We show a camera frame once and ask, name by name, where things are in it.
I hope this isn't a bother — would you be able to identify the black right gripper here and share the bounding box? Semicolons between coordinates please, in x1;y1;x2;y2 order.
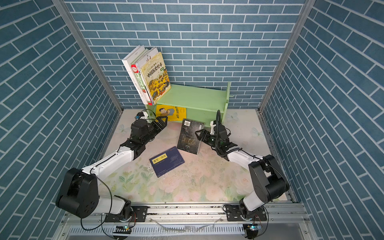
195;129;221;150

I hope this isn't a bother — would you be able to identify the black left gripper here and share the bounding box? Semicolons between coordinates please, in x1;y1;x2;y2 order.
141;115;168;146

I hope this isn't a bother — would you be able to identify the black slipcase box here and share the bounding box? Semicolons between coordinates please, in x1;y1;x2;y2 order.
177;119;205;155

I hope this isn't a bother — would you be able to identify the yellow cartoon cover book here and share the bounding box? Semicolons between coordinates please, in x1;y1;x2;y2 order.
155;105;187;121

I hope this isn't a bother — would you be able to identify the dark blue book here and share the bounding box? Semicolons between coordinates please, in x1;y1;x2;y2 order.
150;147;185;178

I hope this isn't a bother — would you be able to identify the yellow history book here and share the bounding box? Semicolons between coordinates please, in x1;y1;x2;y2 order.
141;52;171;105

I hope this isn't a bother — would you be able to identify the green nature encyclopedia book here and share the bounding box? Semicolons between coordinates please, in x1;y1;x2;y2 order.
131;46;153;106

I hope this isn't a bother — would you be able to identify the white paperback book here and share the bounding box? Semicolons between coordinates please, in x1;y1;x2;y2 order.
122;45;151;105

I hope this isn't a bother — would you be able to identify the white red-lettered magazine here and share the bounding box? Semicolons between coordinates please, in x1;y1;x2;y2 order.
136;48;159;70

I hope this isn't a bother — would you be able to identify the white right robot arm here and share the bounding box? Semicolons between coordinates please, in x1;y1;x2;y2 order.
195;124;290;219

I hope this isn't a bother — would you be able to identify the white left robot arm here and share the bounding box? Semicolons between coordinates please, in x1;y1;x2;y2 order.
56;117;168;222

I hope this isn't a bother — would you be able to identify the green metal bookshelf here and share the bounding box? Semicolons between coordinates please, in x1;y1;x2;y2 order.
158;82;231;127

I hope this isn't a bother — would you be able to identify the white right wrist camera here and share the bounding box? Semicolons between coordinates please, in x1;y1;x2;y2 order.
210;120;217;136

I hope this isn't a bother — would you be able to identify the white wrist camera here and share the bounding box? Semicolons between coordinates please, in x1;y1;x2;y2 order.
210;120;217;136
135;111;149;120

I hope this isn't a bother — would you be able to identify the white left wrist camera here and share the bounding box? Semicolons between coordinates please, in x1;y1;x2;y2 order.
135;111;149;120

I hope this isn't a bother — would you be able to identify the black corrugated cable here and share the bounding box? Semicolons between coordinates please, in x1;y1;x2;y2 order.
214;109;244;158

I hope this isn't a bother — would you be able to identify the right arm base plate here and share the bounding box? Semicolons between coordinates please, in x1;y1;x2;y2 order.
222;204;267;222

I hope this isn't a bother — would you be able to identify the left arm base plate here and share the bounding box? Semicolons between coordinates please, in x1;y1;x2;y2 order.
105;206;148;223

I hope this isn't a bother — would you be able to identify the aluminium front rail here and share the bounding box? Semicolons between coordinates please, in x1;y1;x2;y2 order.
53;202;317;240

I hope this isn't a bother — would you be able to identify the left aluminium corner post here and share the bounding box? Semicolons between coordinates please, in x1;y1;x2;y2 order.
52;0;124;115

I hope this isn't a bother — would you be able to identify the aluminium corner post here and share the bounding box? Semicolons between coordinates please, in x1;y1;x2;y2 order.
259;0;316;114
52;0;124;115

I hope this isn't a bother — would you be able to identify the right aluminium corner post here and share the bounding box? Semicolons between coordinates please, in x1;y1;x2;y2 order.
259;0;316;114

